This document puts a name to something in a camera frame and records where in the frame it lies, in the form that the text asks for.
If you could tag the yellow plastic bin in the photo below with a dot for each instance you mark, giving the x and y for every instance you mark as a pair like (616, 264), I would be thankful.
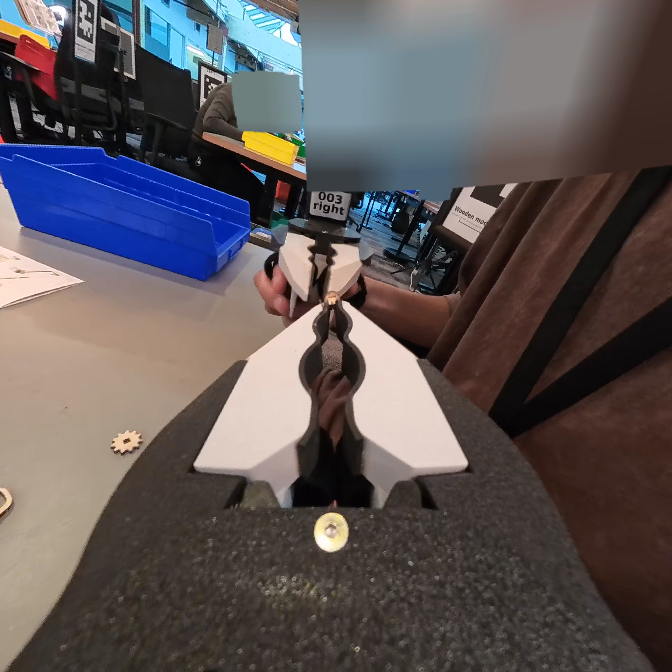
(270, 147)

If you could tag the black office chair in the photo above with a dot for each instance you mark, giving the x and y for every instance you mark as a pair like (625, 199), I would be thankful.
(162, 110)
(89, 99)

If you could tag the flat wooden part with holes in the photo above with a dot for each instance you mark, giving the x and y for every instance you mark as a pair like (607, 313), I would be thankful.
(4, 501)

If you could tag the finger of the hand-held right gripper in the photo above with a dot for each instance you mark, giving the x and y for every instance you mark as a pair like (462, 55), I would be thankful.
(298, 262)
(344, 267)

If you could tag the printed instruction sheet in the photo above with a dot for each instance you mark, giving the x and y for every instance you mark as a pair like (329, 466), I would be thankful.
(31, 281)

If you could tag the red fabric item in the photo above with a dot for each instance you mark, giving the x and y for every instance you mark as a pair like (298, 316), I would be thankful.
(36, 65)

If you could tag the small wooden gear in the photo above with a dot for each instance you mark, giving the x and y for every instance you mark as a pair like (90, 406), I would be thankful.
(126, 442)

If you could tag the blue plastic bin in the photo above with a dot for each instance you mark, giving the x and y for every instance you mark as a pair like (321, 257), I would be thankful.
(120, 210)

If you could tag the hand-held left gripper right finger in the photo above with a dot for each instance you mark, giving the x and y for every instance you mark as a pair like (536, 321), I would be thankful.
(409, 414)

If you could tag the green plastic bin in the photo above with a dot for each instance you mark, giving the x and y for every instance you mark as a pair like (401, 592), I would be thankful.
(296, 143)

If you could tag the person's right forearm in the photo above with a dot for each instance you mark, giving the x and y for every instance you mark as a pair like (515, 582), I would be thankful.
(409, 309)

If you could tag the white paper sign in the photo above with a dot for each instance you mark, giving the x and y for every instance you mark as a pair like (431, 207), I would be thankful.
(472, 215)

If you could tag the person's right hand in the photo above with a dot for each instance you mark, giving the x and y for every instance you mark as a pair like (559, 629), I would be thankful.
(270, 294)

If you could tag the printed marker tag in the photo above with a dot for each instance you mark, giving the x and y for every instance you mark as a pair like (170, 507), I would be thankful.
(126, 52)
(210, 84)
(86, 26)

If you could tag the wooden table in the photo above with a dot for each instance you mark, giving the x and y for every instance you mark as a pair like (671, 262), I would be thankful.
(262, 165)

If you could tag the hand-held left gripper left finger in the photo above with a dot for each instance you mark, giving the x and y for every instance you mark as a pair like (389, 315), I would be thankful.
(257, 414)

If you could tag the small wooden peg part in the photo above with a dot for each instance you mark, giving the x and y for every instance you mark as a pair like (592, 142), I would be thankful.
(332, 300)

